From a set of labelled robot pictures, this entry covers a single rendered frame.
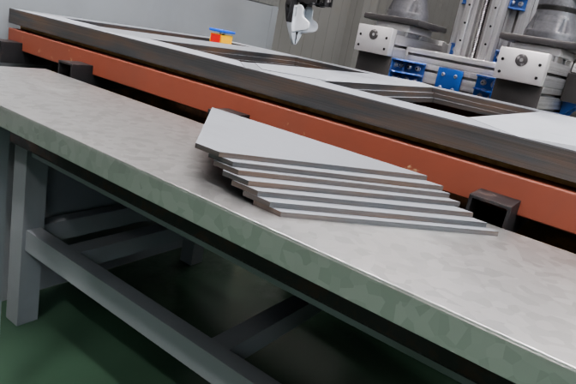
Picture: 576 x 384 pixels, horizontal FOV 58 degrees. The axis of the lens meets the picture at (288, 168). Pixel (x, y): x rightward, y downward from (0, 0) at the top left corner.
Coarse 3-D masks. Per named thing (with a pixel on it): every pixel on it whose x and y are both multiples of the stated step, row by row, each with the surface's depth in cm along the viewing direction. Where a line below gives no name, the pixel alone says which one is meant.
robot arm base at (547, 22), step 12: (540, 12) 156; (552, 12) 153; (564, 12) 152; (528, 24) 159; (540, 24) 154; (552, 24) 152; (564, 24) 153; (540, 36) 154; (552, 36) 152; (564, 36) 152
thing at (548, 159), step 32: (64, 32) 117; (96, 32) 110; (160, 32) 157; (160, 64) 100; (192, 64) 95; (224, 64) 90; (288, 64) 155; (320, 64) 154; (288, 96) 83; (320, 96) 80; (352, 96) 77; (384, 96) 112; (416, 96) 126; (448, 96) 133; (384, 128) 74; (416, 128) 71; (448, 128) 69; (480, 128) 66; (512, 160) 65; (544, 160) 63
